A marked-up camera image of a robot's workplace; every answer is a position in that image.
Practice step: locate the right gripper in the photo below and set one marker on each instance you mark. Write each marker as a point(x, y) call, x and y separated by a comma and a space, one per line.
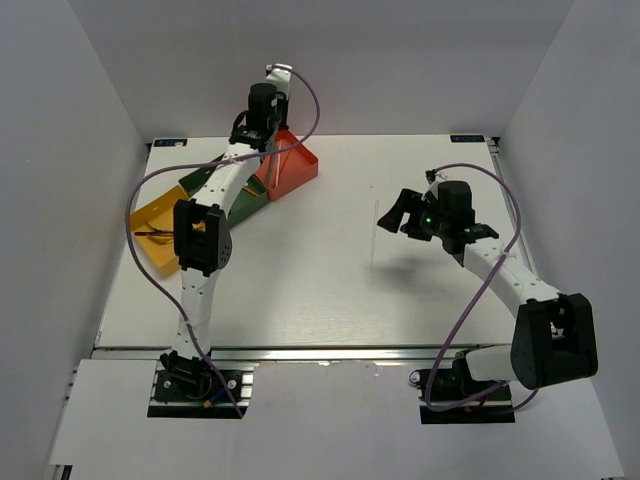
point(406, 203)

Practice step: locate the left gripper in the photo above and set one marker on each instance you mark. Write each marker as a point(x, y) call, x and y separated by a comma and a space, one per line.
point(283, 103)

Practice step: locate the clear white chopstick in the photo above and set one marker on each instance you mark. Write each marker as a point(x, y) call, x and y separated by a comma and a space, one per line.
point(374, 235)

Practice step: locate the orange chopstick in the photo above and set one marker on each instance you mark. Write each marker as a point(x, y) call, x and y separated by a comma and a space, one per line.
point(285, 160)

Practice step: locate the gold fork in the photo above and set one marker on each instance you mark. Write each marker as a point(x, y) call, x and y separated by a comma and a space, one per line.
point(161, 238)

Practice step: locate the purple fork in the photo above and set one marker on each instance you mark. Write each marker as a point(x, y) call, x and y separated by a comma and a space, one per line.
point(155, 231)

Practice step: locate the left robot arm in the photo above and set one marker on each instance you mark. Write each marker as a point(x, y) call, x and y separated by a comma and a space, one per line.
point(202, 239)

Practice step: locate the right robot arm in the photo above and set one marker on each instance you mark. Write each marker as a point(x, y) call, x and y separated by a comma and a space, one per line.
point(554, 336)

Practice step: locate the red square container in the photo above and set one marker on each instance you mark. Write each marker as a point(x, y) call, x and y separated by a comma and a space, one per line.
point(302, 167)

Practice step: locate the right blue table label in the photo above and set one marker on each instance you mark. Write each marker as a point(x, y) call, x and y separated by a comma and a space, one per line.
point(466, 138)

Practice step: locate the blue table label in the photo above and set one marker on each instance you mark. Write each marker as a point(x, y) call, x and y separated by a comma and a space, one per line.
point(169, 142)
point(466, 138)

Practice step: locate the green square container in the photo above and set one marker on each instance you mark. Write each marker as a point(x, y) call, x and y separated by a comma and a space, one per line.
point(245, 200)

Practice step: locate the left blue table label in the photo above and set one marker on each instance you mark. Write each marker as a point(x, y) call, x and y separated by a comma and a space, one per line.
point(169, 142)

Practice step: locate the yellow square container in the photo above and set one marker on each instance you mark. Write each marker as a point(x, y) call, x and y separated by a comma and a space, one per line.
point(157, 214)

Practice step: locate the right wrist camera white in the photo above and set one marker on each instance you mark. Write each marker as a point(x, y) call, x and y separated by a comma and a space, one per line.
point(434, 179)

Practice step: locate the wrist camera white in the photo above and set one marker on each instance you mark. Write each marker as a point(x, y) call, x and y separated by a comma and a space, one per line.
point(279, 75)
point(434, 179)

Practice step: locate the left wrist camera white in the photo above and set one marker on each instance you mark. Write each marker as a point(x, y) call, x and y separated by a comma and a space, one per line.
point(279, 75)

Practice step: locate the aluminium table frame rail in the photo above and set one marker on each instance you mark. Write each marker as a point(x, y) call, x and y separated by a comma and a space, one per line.
point(512, 206)

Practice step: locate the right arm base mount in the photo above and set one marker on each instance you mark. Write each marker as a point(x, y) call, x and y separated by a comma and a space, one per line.
point(452, 385)

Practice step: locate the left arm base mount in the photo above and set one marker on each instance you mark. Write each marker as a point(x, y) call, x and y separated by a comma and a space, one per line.
point(190, 389)

